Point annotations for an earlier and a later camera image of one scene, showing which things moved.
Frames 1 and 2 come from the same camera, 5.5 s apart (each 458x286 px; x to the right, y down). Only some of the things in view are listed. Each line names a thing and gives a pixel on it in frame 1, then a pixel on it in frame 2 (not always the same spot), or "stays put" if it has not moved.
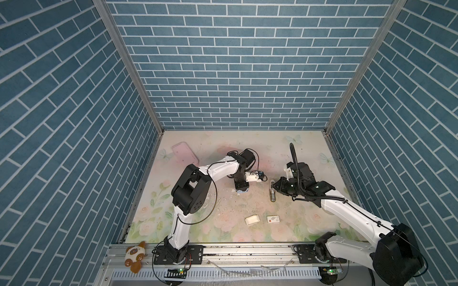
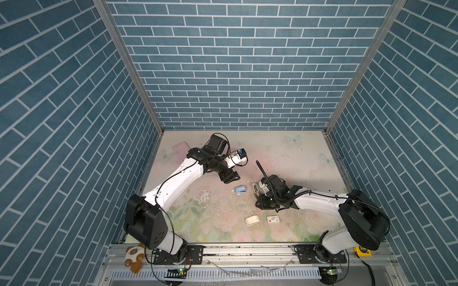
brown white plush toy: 134,255 stays put
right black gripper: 281,186 -> 260,204
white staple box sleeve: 273,218 stays put
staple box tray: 252,219 stays put
